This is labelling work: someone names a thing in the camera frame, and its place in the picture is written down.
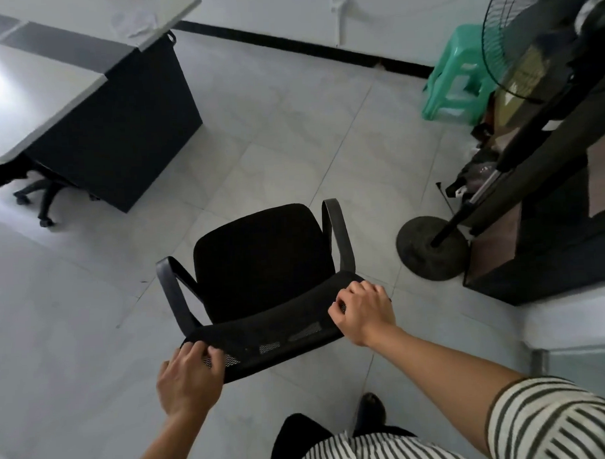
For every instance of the person's left hand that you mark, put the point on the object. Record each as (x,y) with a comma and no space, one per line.
(186,384)

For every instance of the person's right hand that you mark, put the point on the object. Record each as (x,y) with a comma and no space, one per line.
(367,314)

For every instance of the person's left thumb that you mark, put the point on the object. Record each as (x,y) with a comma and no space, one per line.
(217,361)

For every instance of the person's right fingers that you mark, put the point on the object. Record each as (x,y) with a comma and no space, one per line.
(357,294)

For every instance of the black mesh office chair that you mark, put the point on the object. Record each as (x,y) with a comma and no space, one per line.
(264,282)

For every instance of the person's left forearm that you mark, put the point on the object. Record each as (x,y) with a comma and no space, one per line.
(164,445)

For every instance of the person's right forearm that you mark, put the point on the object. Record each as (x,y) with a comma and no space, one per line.
(446,380)

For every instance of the person's black trousers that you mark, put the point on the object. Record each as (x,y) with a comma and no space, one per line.
(300,440)

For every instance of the person's black shoe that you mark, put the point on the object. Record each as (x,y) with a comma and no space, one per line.
(371,413)

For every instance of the dark brown shelf cabinet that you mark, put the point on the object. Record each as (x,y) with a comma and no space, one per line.
(554,218)

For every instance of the black standing fan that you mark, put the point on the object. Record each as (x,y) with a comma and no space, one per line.
(502,130)

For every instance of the striped shirt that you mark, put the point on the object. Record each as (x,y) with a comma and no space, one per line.
(537,427)

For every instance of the green plastic stool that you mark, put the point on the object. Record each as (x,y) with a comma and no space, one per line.
(455,77)

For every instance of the black rolling chair base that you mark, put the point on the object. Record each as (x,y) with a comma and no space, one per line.
(41,196)

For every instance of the white desk with black cabinet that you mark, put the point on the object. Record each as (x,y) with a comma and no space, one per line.
(80,96)

